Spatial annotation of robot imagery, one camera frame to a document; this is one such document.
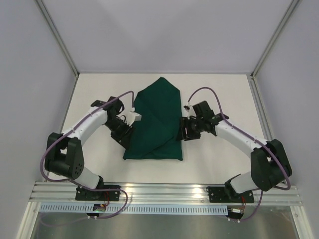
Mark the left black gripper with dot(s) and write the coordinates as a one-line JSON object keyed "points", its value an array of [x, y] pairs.
{"points": [[122, 138]]}

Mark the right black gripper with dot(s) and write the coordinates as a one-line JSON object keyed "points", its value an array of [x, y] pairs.
{"points": [[187, 129]]}

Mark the green surgical cloth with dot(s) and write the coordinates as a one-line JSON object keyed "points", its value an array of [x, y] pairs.
{"points": [[154, 136]]}

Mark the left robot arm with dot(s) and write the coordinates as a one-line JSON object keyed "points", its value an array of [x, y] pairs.
{"points": [[65, 154]]}

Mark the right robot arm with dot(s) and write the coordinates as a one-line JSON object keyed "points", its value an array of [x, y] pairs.
{"points": [[269, 164]]}

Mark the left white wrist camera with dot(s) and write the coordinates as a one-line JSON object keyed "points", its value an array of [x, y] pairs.
{"points": [[132, 117]]}

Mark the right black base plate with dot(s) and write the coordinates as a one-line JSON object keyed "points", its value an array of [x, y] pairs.
{"points": [[217, 194]]}

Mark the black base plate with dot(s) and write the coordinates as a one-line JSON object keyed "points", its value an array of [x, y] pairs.
{"points": [[112, 194], [217, 194]]}

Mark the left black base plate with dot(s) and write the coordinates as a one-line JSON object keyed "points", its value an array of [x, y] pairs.
{"points": [[112, 194]]}

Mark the grey slotted cable duct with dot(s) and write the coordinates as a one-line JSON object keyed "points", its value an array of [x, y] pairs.
{"points": [[135, 209]]}

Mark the aluminium front rail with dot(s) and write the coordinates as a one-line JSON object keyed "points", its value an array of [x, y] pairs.
{"points": [[176, 194]]}

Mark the left aluminium frame post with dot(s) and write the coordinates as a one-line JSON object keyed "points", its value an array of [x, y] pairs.
{"points": [[56, 35]]}

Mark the aluminium frame post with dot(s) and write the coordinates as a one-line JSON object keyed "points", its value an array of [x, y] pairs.
{"points": [[275, 36], [56, 35]]}

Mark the right aluminium frame post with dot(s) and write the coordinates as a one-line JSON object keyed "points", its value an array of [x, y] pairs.
{"points": [[275, 36]]}

